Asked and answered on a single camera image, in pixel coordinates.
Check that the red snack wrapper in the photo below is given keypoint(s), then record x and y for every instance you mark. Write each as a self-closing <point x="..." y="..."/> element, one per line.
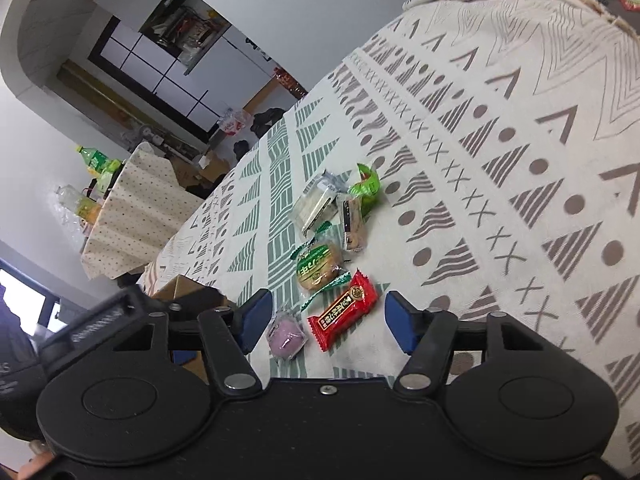
<point x="342" y="312"/>

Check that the cluttered kitchen shelf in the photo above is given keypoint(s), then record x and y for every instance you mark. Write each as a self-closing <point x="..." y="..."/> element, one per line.
<point x="185" y="30"/>

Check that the green tissue pack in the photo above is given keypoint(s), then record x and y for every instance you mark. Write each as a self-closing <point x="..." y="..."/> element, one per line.
<point x="111" y="177"/>

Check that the pile of snack packets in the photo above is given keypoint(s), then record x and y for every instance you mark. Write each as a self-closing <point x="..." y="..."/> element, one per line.
<point x="317" y="260"/>

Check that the brown bottle red label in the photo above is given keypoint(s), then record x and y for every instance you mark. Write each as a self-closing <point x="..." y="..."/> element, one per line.
<point x="289" y="81"/>

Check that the black grid glass door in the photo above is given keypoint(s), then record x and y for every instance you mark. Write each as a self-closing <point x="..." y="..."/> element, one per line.
<point x="140" y="70"/>

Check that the bright window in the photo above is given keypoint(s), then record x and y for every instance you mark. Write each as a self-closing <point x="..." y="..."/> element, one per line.
<point x="25" y="305"/>

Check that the pink water bottle pack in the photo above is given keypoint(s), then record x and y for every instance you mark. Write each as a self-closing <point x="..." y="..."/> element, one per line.
<point x="234" y="122"/>

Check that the brown cardboard carton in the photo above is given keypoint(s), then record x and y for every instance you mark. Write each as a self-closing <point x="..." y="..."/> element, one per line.
<point x="200" y="172"/>

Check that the round table dotted tablecloth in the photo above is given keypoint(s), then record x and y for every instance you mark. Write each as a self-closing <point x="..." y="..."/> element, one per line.
<point x="135" y="210"/>

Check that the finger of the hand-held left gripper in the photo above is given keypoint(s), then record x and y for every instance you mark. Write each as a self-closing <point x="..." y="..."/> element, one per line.
<point x="192" y="302"/>
<point x="186" y="356"/>

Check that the black slipper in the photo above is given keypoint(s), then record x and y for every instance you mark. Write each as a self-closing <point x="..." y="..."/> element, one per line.
<point x="241" y="148"/>
<point x="265" y="120"/>

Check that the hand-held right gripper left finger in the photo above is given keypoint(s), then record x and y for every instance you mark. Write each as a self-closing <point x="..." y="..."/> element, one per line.
<point x="256" y="319"/>

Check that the brown cardboard box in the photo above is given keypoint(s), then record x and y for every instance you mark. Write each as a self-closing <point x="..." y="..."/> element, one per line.
<point x="185" y="286"/>

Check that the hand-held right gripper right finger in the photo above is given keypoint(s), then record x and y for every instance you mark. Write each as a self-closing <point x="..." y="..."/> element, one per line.
<point x="401" y="327"/>

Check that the green soda bottle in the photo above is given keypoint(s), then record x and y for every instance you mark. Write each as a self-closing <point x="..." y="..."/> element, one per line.
<point x="97" y="157"/>

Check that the grey kitchen cabinet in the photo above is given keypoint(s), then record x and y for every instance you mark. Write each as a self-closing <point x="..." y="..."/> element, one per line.
<point x="240" y="75"/>

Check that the patterned blanket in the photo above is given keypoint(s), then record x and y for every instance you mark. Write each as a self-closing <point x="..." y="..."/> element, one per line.
<point x="500" y="160"/>

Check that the clear bottle yellow liquid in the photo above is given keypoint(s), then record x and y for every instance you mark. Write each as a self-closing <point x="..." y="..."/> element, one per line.
<point x="82" y="205"/>

